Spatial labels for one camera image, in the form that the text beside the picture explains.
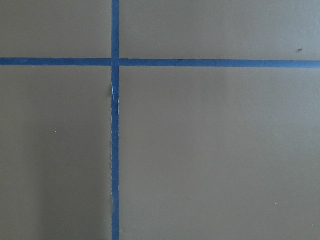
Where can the brown paper table cover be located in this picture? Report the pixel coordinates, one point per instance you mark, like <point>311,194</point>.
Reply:
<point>206,153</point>

